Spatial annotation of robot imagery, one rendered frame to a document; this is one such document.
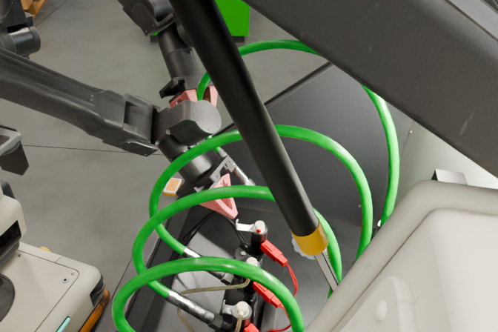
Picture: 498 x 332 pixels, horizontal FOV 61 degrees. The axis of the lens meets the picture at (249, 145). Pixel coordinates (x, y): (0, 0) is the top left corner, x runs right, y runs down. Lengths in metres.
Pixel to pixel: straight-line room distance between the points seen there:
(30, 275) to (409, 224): 1.73
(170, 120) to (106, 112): 0.10
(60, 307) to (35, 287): 0.14
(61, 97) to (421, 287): 0.54
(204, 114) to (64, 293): 1.22
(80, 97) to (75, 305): 1.21
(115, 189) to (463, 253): 2.39
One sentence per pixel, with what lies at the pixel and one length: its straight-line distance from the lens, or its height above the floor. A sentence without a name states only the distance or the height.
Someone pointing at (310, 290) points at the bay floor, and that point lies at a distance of 1.03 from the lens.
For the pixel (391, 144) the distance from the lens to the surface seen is 0.63.
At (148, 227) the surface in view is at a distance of 0.56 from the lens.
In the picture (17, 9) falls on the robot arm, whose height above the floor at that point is 1.31.
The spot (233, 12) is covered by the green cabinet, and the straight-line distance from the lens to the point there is 4.00.
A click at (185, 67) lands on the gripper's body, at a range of 0.80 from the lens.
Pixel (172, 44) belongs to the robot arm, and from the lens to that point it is 0.82.
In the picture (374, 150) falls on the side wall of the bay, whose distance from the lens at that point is 1.02.
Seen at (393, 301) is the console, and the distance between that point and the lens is 0.18.
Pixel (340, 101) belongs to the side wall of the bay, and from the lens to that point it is 0.94.
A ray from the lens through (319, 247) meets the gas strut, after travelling 0.27.
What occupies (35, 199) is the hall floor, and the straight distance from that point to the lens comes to 2.59.
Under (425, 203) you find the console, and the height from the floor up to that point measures 1.54.
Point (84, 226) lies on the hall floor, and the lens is 2.36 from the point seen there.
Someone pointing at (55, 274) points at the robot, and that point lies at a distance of 1.83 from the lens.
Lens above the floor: 1.67
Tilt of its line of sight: 37 degrees down
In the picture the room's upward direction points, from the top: 3 degrees clockwise
